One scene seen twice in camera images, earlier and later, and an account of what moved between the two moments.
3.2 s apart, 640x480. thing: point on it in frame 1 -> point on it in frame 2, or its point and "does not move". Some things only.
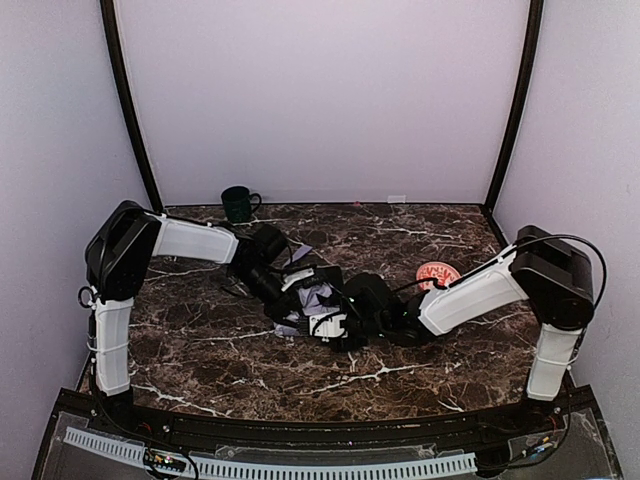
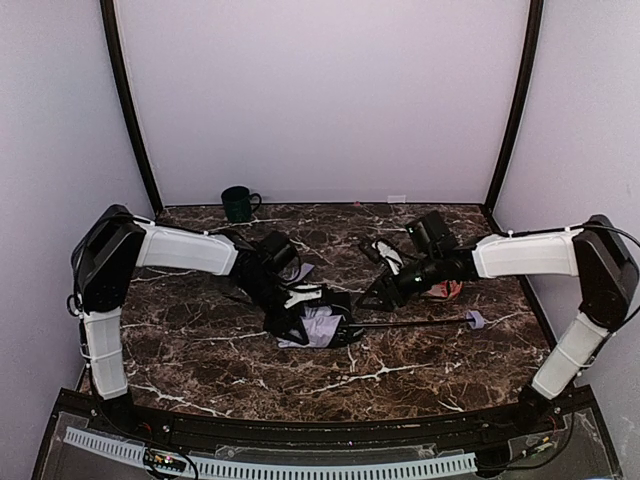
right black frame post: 535,21 does not move
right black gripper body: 345,338 -> 392,288
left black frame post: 108,16 does not move
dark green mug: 237,201 does not move
